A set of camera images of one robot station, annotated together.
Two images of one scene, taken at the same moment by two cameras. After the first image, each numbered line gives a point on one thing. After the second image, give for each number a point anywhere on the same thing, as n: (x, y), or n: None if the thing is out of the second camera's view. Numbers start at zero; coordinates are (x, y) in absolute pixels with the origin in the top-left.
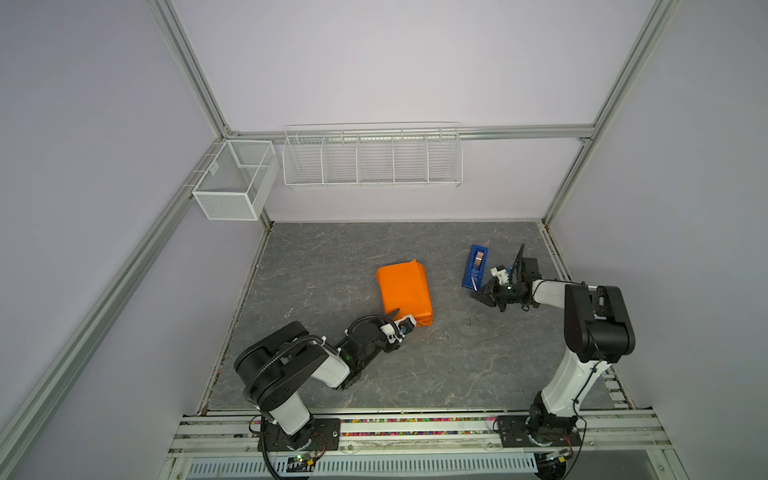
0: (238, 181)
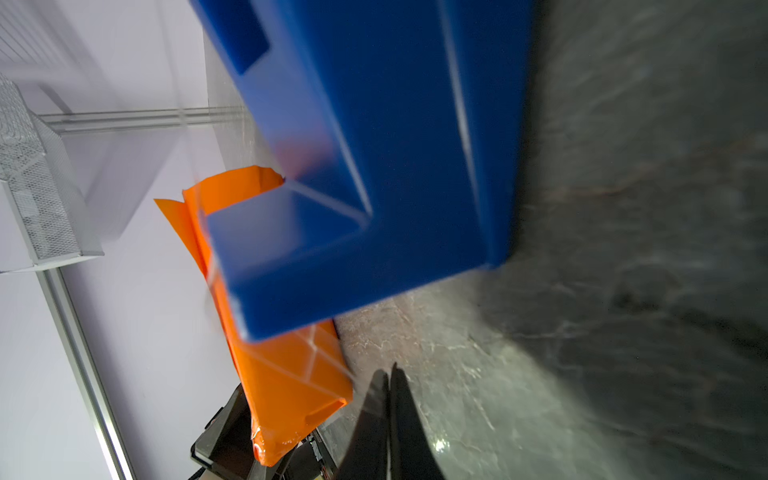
0: (40, 224)
